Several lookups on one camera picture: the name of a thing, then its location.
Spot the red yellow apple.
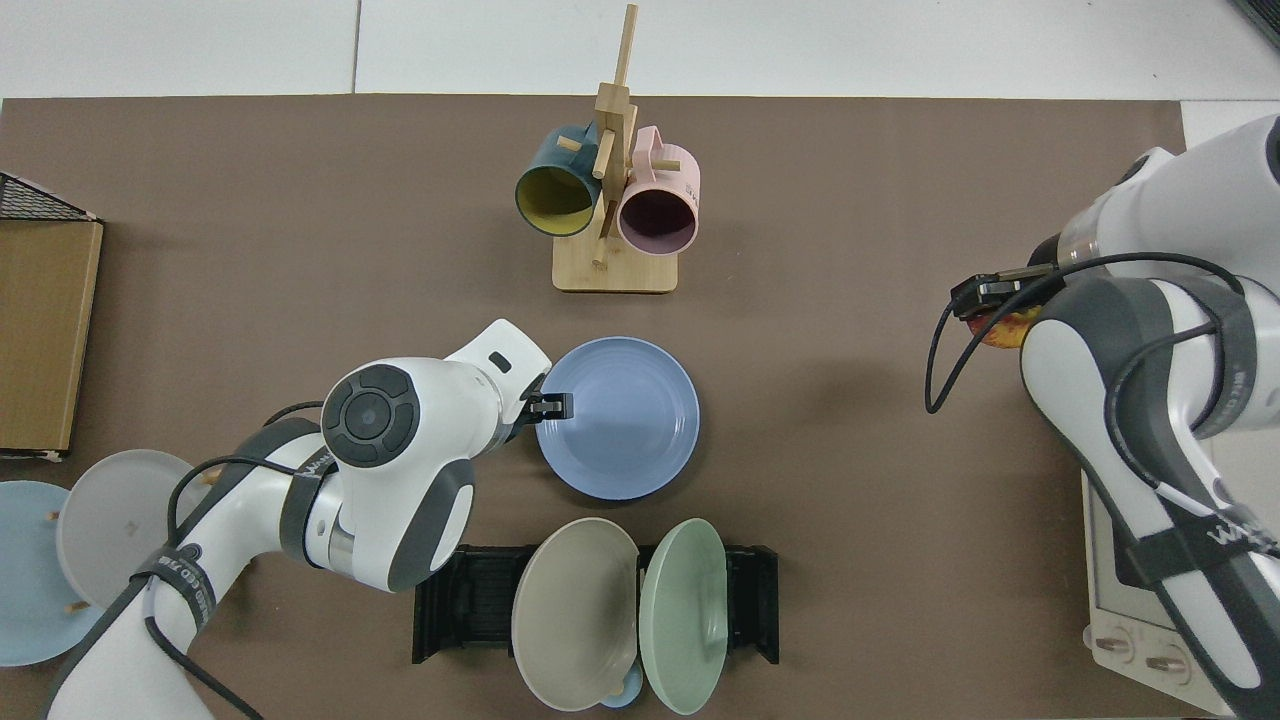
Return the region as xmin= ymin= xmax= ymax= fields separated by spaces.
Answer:
xmin=983 ymin=305 xmax=1041 ymax=351

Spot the black dish rack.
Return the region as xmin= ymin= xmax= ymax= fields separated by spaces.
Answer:
xmin=412 ymin=543 xmax=780 ymax=666

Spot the beige grey plate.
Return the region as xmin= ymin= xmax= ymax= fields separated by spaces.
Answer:
xmin=511 ymin=517 xmax=641 ymax=712

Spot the green plate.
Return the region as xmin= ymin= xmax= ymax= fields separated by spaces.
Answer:
xmin=640 ymin=517 xmax=729 ymax=716

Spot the pale grey plate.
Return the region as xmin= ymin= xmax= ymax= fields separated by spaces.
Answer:
xmin=56 ymin=449 xmax=211 ymax=611

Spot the wooden peg plate rack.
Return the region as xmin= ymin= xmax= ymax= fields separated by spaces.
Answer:
xmin=45 ymin=468 xmax=223 ymax=613

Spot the light blue plate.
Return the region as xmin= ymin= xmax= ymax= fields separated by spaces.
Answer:
xmin=0 ymin=481 xmax=107 ymax=668

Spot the wooden cup stand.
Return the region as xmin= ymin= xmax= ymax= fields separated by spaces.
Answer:
xmin=552 ymin=3 xmax=681 ymax=294

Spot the brown table cloth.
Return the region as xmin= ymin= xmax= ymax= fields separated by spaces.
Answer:
xmin=0 ymin=95 xmax=1211 ymax=720

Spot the dark teal cup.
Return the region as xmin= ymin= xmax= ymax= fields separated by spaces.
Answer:
xmin=515 ymin=123 xmax=603 ymax=238

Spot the pink cup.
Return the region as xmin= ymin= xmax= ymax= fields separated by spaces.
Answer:
xmin=616 ymin=125 xmax=701 ymax=254

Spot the pale toaster oven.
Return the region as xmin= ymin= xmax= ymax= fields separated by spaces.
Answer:
xmin=1080 ymin=440 xmax=1280 ymax=719

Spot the small blue round thing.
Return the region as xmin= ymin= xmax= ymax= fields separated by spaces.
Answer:
xmin=600 ymin=665 xmax=646 ymax=709

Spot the dark grey equipment edge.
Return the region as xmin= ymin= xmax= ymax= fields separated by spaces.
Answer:
xmin=1232 ymin=0 xmax=1280 ymax=51

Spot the wire basket with wooden floor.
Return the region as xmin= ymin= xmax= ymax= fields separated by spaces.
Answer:
xmin=0 ymin=172 xmax=105 ymax=463

